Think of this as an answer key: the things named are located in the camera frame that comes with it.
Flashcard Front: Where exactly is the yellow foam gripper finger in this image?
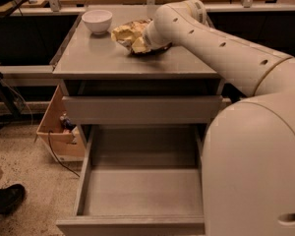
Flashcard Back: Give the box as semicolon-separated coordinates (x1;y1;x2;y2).
111;23;145;44
132;36;150;53

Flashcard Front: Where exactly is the brown chip bag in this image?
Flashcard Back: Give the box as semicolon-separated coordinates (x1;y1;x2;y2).
110;18;173;55

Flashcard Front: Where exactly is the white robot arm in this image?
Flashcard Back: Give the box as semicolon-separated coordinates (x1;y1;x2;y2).
111;0;295;236

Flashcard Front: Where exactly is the grey drawer cabinet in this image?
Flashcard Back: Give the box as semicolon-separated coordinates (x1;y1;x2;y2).
54;23;223;140

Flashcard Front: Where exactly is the closed grey top drawer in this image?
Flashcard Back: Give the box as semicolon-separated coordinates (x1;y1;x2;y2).
62;96;221;125

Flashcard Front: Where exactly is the open grey middle drawer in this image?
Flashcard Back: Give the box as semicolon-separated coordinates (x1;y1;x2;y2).
56;125;206;236

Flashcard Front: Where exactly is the white ceramic bowl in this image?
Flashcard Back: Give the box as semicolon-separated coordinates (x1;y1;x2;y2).
82;9;112;34

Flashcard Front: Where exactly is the cardboard box on floor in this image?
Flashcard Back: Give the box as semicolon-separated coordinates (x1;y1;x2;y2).
36;87;85;162

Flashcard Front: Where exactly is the black shoe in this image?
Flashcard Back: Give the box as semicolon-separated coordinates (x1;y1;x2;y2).
0;184;26;214

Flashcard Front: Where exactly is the grey metal rail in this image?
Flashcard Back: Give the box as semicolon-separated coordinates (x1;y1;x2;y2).
0;65;60;87

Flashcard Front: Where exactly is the black cable on floor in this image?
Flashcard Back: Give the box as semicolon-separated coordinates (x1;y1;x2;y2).
47;130;82;179

